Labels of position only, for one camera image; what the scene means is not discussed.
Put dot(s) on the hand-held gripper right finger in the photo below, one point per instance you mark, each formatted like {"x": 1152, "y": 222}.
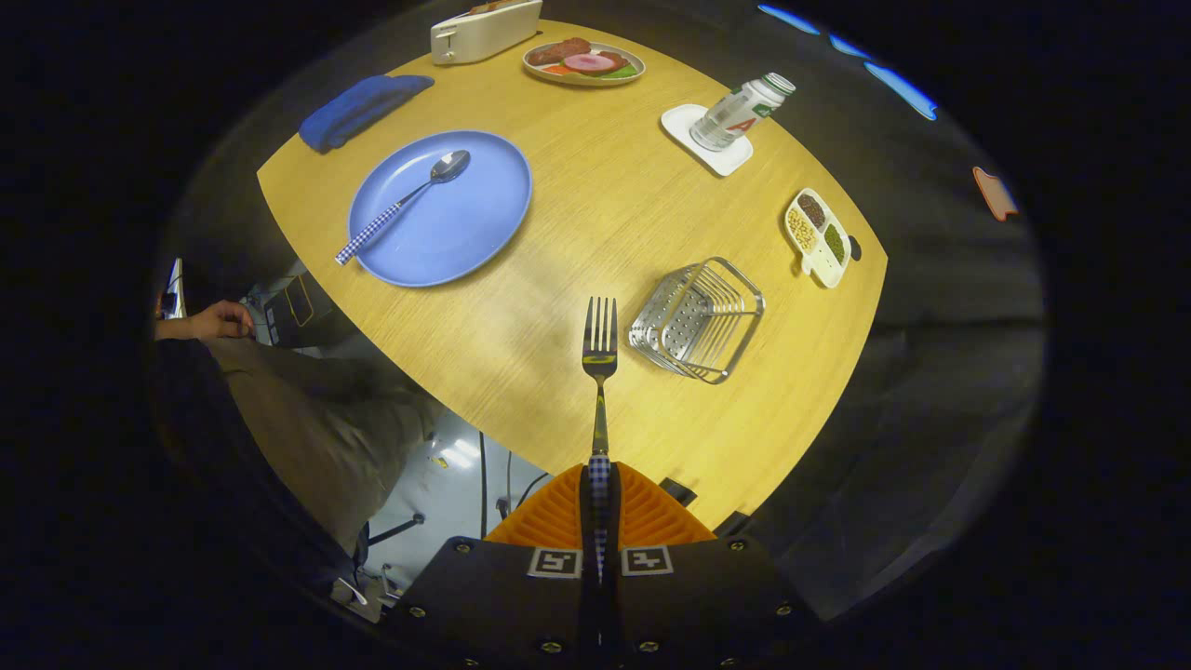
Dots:
{"x": 615, "y": 521}

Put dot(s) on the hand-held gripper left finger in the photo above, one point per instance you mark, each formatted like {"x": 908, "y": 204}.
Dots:
{"x": 584, "y": 521}

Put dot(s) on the black table clamp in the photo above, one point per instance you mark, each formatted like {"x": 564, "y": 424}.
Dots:
{"x": 676, "y": 491}
{"x": 731, "y": 523}

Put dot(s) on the office chair base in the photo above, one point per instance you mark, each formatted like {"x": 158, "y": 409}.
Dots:
{"x": 395, "y": 530}

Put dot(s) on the person's khaki trousers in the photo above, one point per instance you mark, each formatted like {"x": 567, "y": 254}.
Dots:
{"x": 316, "y": 419}

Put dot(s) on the blue round plate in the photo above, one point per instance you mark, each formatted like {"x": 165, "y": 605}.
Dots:
{"x": 465, "y": 223}

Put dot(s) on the white divided dish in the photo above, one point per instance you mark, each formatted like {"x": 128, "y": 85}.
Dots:
{"x": 823, "y": 274}

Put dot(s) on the pile of yellow beans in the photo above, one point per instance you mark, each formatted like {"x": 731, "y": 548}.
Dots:
{"x": 802, "y": 231}

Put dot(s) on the pile of green beans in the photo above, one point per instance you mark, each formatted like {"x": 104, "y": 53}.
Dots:
{"x": 835, "y": 244}

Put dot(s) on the black equipment box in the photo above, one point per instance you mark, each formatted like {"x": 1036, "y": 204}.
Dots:
{"x": 298, "y": 312}

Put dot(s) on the black table grommet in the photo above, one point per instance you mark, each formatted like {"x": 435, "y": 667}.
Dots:
{"x": 854, "y": 248}

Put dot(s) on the pile of brown beans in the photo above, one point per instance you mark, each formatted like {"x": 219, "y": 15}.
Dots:
{"x": 811, "y": 210}

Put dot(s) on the white coaster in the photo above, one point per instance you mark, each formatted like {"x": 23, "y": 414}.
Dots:
{"x": 679, "y": 126}

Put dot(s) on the person's dark top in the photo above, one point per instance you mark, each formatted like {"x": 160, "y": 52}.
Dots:
{"x": 195, "y": 419}

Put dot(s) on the white drink bottle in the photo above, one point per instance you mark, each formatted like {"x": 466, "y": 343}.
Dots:
{"x": 735, "y": 116}

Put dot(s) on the beige food plate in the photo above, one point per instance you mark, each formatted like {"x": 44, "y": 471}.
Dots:
{"x": 577, "y": 79}

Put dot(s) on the green lettuce leaf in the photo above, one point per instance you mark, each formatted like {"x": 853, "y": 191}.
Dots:
{"x": 625, "y": 71}

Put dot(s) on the orange food slice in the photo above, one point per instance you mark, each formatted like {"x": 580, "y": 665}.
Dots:
{"x": 558, "y": 70}

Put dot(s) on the pink ham slice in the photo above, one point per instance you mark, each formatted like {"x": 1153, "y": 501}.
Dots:
{"x": 589, "y": 63}

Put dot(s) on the small brown meat slice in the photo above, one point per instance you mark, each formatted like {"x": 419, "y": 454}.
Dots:
{"x": 616, "y": 60}

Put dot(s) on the large brown meat slice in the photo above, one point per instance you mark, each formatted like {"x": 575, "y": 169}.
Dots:
{"x": 556, "y": 51}

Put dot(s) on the open laptop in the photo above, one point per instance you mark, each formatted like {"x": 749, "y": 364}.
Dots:
{"x": 173, "y": 290}

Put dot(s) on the blue folded cloth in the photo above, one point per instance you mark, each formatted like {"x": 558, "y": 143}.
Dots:
{"x": 358, "y": 107}

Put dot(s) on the white toaster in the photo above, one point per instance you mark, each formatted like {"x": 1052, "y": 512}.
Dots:
{"x": 484, "y": 33}

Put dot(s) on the brown toast slice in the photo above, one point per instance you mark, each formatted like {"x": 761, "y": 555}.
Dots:
{"x": 493, "y": 6}

